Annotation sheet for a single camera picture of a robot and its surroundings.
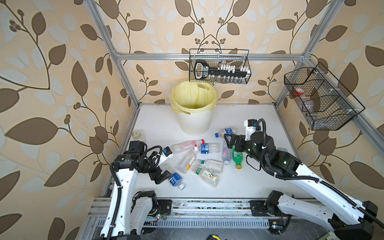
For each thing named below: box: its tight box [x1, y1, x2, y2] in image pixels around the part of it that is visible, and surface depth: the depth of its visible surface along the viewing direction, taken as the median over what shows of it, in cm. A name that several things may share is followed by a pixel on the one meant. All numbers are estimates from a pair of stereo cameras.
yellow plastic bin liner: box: [170, 81, 219, 115], surface depth 98 cm
